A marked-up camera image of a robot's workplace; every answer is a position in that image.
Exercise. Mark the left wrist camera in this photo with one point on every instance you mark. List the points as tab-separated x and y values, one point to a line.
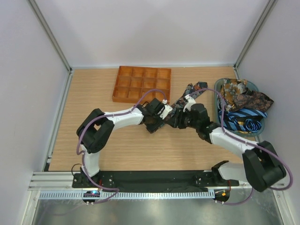
167	109

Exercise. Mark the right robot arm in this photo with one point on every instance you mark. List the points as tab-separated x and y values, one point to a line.
260	168

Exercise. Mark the navy floral tie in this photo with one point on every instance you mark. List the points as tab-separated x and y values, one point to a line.
194	91

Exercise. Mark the white slotted cable duct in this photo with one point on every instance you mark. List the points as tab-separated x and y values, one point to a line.
95	195

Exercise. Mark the mustard floral tie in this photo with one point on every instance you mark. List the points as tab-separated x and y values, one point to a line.
231	91

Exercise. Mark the blue striped tie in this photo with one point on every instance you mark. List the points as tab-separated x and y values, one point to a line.
243	120

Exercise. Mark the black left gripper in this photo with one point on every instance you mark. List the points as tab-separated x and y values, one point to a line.
153	128

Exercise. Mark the dark brown paisley tie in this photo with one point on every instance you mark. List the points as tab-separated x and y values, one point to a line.
252	100

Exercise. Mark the teal plastic basket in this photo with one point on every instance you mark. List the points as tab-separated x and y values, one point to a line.
251	86

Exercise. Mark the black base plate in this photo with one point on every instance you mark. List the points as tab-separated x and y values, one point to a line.
175	182

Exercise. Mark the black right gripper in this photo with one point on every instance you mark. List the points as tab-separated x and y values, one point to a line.
176	120

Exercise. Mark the orange compartment tray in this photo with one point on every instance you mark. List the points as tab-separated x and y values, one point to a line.
133	82

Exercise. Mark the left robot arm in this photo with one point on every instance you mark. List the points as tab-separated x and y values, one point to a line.
95	131

